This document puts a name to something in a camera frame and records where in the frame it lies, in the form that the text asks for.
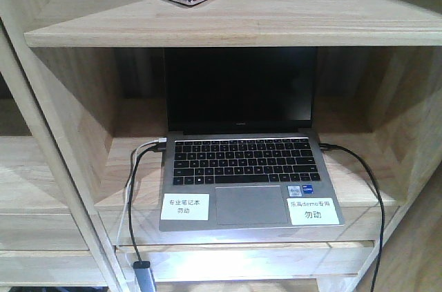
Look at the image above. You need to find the black right laptop cable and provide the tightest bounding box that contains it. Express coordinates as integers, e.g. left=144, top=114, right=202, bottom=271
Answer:
left=319, top=142, right=387, bottom=292

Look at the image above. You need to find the black laptop cable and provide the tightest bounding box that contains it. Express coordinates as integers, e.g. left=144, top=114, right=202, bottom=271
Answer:
left=319, top=142, right=387, bottom=292
left=126, top=145, right=166, bottom=264

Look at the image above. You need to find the grey open laptop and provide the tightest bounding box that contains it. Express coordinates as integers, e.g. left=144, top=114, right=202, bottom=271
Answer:
left=159, top=47, right=344, bottom=231

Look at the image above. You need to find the white laptop cable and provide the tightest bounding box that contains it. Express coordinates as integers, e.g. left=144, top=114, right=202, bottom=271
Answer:
left=115, top=137, right=168, bottom=251

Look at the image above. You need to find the white left label sticker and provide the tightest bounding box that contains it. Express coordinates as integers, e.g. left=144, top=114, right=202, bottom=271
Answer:
left=160, top=193, right=210, bottom=221

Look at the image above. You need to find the wooden desk shelf unit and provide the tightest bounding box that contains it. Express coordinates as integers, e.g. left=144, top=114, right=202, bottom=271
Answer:
left=1, top=0, right=441, bottom=291

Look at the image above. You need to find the grey usb hub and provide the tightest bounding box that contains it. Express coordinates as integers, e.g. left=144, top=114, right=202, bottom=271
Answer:
left=133, top=260, right=157, bottom=292

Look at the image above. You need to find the black left laptop cable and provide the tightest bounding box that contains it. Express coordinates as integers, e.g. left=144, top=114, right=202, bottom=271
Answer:
left=126, top=145, right=166, bottom=264

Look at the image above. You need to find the white label sticker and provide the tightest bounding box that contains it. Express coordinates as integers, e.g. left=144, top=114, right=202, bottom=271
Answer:
left=287, top=197, right=340, bottom=226
left=160, top=193, right=210, bottom=221

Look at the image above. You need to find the white right label sticker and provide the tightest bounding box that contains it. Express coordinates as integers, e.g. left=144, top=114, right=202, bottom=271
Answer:
left=287, top=197, right=340, bottom=226

